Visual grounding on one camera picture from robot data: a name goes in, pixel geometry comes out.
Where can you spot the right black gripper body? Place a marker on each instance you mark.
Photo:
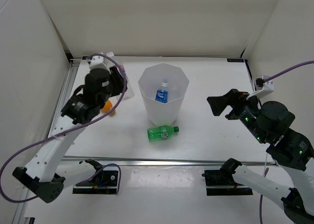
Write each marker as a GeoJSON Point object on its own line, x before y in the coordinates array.
{"type": "Point", "coordinates": [244, 110]}

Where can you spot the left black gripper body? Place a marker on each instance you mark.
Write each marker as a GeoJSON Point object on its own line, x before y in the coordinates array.
{"type": "Point", "coordinates": [116, 86]}

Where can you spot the orange plastic bottle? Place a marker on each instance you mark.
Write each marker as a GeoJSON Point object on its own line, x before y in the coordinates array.
{"type": "Point", "coordinates": [108, 108]}

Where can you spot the clear bottle white label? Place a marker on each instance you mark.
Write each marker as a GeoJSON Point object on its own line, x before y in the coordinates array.
{"type": "Point", "coordinates": [122, 87]}

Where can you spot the clear plastic bottle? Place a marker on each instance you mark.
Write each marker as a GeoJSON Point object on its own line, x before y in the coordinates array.
{"type": "Point", "coordinates": [175, 87]}

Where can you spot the blue label Pocari bottle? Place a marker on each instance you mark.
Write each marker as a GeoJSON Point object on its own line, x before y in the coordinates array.
{"type": "Point", "coordinates": [162, 93]}

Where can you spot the green plastic bottle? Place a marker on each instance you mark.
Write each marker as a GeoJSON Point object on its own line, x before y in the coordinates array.
{"type": "Point", "coordinates": [161, 132]}

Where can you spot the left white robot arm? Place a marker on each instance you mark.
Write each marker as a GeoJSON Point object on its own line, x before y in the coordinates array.
{"type": "Point", "coordinates": [43, 174]}

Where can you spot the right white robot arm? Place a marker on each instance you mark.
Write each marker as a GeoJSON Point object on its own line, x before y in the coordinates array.
{"type": "Point", "coordinates": [291, 150]}

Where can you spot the white octagonal plastic bin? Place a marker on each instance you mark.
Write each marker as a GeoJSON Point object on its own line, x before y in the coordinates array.
{"type": "Point", "coordinates": [151, 79]}

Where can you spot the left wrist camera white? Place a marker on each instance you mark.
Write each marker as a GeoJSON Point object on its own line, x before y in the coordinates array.
{"type": "Point", "coordinates": [99, 62]}

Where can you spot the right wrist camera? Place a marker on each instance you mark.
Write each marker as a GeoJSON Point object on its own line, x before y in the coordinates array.
{"type": "Point", "coordinates": [263, 87]}

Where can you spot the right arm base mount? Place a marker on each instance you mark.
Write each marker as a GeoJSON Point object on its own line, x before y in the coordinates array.
{"type": "Point", "coordinates": [220, 184]}

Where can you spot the aluminium front rail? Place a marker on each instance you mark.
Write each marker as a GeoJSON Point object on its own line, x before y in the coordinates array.
{"type": "Point", "coordinates": [72, 160]}

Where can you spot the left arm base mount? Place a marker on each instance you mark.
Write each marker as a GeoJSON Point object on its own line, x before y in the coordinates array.
{"type": "Point", "coordinates": [106, 182]}

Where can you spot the left aluminium frame rail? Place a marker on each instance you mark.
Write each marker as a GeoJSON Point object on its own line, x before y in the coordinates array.
{"type": "Point", "coordinates": [19, 217]}

